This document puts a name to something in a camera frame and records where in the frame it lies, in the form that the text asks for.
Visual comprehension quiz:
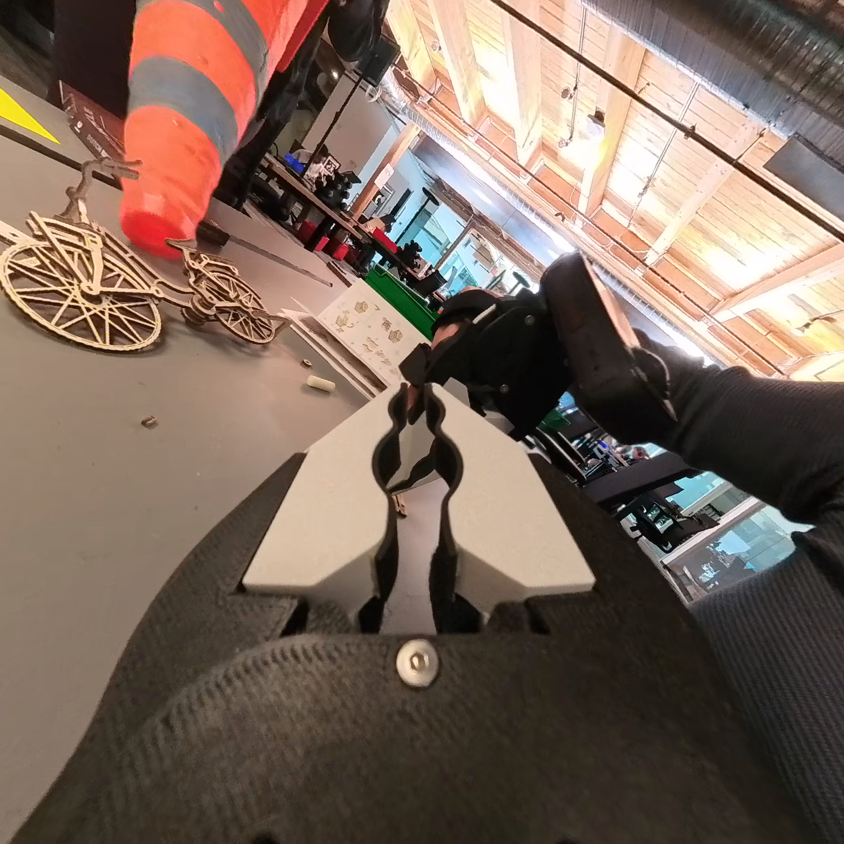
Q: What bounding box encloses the thin black rod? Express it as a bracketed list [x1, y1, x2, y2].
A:
[196, 221, 335, 289]

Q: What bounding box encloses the person's right forearm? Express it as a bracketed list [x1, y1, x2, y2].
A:
[628, 343, 844, 530]

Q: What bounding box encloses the wooden laser-cut part sheet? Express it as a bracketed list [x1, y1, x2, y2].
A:
[277, 306, 390, 400]

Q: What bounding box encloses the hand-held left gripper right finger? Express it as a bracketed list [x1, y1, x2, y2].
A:
[425, 382, 598, 633]

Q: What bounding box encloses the brown product box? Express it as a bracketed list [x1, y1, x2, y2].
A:
[58, 79, 127, 160]

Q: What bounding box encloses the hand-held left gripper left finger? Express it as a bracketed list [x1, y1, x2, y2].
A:
[241, 382, 406, 630]

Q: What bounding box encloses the green bin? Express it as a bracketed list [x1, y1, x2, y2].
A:
[364, 264, 451, 314]

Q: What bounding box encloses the yellow paper note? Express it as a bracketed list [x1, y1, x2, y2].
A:
[0, 87, 62, 145]

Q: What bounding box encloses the long black desk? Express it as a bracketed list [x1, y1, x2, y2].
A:
[260, 153, 397, 265]

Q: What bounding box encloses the printed instruction booklet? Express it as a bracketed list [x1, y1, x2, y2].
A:
[316, 285, 431, 385]

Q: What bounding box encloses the wooden bicycle model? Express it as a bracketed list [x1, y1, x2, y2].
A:
[0, 157, 286, 352]

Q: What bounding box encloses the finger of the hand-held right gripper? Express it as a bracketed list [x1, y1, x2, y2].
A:
[388, 421, 440, 494]

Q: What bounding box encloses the silver ventilation duct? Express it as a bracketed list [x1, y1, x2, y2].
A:
[580, 0, 844, 116]

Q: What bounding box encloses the person's dark sweater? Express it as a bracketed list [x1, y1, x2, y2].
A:
[686, 524, 844, 844]

